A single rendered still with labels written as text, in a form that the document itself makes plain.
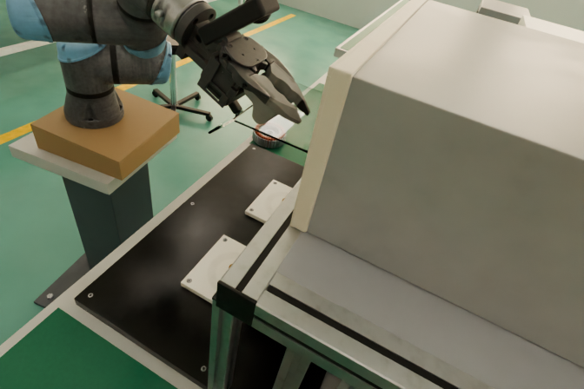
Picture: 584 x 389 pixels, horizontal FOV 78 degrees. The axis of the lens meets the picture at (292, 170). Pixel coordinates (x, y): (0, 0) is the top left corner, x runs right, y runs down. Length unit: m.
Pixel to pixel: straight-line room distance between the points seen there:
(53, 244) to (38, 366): 1.21
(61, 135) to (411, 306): 0.95
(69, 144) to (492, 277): 0.99
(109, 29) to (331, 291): 0.51
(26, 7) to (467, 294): 0.68
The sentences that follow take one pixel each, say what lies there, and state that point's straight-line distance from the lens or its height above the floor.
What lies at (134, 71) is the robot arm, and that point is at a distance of 1.04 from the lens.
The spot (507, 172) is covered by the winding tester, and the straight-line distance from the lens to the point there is 0.34.
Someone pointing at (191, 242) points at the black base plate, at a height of 0.77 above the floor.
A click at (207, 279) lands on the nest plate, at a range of 0.78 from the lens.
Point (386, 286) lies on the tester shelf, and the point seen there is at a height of 1.11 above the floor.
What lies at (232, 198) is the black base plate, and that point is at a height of 0.77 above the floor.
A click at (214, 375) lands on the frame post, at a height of 0.84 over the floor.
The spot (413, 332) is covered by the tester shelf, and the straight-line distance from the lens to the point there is 0.40.
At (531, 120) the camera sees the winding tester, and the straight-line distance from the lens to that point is 0.36.
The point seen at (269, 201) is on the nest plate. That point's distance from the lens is 0.94.
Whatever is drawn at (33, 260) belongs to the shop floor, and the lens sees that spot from 1.93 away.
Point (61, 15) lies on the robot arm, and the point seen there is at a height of 1.23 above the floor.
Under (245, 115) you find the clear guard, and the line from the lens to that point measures 0.72.
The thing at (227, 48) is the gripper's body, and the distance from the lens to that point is 0.52.
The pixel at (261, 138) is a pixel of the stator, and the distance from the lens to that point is 1.16.
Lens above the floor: 1.44
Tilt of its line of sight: 38 degrees down
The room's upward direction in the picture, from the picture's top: 12 degrees clockwise
